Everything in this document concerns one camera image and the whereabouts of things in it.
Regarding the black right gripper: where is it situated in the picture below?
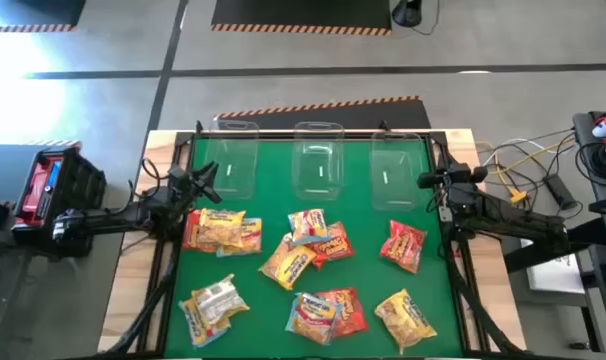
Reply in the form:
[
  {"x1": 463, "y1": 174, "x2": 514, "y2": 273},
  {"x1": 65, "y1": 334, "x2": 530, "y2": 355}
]
[{"x1": 417, "y1": 163, "x2": 489, "y2": 201}]

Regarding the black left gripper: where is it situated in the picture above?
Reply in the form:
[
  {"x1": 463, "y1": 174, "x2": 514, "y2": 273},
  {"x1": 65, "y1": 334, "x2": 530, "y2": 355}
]
[{"x1": 167, "y1": 160, "x2": 223, "y2": 205}]

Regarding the yellow Maruchan noodle pack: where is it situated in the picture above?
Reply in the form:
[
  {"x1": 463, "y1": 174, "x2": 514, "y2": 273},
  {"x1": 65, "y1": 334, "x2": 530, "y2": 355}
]
[
  {"x1": 374, "y1": 288, "x2": 438, "y2": 355},
  {"x1": 191, "y1": 273, "x2": 251, "y2": 326},
  {"x1": 258, "y1": 232, "x2": 318, "y2": 292},
  {"x1": 198, "y1": 208, "x2": 247, "y2": 250}
]

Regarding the blue-edged Maruchan noodle pack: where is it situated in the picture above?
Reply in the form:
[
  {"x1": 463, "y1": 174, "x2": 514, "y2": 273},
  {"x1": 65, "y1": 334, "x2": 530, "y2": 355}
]
[
  {"x1": 178, "y1": 298, "x2": 232, "y2": 349},
  {"x1": 287, "y1": 208, "x2": 329, "y2": 246},
  {"x1": 216, "y1": 217, "x2": 263, "y2": 258}
]

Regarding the red Maruchan noodle pack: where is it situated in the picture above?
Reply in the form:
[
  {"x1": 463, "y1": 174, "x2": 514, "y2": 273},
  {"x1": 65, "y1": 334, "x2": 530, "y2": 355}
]
[
  {"x1": 316, "y1": 287, "x2": 370, "y2": 339},
  {"x1": 379, "y1": 219, "x2": 428, "y2": 275},
  {"x1": 182, "y1": 208, "x2": 219, "y2": 254},
  {"x1": 307, "y1": 221, "x2": 356, "y2": 270}
]

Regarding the pink yellow snack bag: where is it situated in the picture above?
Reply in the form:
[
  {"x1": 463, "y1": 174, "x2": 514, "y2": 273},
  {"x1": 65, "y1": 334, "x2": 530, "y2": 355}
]
[{"x1": 284, "y1": 292, "x2": 342, "y2": 346}]

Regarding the clear plastic bin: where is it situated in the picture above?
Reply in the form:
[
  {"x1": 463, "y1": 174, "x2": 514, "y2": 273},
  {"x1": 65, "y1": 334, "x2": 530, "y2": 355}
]
[
  {"x1": 201, "y1": 119, "x2": 261, "y2": 200},
  {"x1": 291, "y1": 121, "x2": 346, "y2": 202},
  {"x1": 370, "y1": 130, "x2": 431, "y2": 212}
]

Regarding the hazard-striped black floor mat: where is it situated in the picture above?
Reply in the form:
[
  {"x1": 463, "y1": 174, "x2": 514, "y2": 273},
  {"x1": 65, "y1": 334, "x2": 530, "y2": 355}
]
[
  {"x1": 25, "y1": 139, "x2": 83, "y2": 150},
  {"x1": 210, "y1": 0, "x2": 393, "y2": 37},
  {"x1": 213, "y1": 95, "x2": 433, "y2": 131},
  {"x1": 0, "y1": 0, "x2": 87, "y2": 34}
]

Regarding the black power brick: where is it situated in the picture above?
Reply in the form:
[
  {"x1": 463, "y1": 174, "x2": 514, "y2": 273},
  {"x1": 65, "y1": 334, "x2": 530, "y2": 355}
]
[{"x1": 542, "y1": 173, "x2": 579, "y2": 211}]

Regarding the black and red crate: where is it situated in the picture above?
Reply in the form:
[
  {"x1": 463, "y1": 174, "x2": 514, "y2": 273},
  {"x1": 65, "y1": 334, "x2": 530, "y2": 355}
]
[{"x1": 11, "y1": 146, "x2": 108, "y2": 259}]

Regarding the white board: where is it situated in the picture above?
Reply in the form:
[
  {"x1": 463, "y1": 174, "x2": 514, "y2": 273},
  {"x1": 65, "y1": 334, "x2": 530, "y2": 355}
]
[{"x1": 520, "y1": 232, "x2": 587, "y2": 295}]

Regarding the black side desk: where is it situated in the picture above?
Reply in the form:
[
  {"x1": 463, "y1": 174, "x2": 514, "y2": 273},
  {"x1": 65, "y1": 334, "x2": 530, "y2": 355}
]
[{"x1": 502, "y1": 102, "x2": 606, "y2": 360}]

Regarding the black stand base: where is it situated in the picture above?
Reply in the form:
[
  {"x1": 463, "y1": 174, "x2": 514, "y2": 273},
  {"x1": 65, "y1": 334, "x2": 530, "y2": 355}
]
[{"x1": 391, "y1": 0, "x2": 423, "y2": 28}]

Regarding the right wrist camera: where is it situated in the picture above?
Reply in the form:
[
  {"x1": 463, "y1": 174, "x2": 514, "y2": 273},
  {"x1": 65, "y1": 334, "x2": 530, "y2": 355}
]
[{"x1": 450, "y1": 162, "x2": 472, "y2": 182}]

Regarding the black table frame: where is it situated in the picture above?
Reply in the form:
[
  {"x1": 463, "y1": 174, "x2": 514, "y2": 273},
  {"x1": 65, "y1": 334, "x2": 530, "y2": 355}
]
[{"x1": 150, "y1": 119, "x2": 479, "y2": 360}]

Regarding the yellow cable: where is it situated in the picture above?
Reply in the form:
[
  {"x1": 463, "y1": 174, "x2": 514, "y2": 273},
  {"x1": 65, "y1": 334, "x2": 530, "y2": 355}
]
[{"x1": 487, "y1": 137, "x2": 577, "y2": 205}]

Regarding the white cable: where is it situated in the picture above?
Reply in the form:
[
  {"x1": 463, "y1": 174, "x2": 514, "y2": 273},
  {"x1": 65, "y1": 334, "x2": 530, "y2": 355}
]
[{"x1": 482, "y1": 138, "x2": 549, "y2": 166}]

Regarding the black diagonal frame brace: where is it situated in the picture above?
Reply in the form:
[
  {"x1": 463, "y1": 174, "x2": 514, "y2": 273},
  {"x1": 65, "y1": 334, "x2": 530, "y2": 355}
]
[
  {"x1": 445, "y1": 249, "x2": 524, "y2": 359},
  {"x1": 95, "y1": 249, "x2": 182, "y2": 359}
]

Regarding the thin black floor cable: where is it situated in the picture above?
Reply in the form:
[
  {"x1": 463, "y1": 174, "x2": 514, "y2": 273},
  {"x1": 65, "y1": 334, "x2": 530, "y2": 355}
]
[{"x1": 410, "y1": 0, "x2": 442, "y2": 37}]

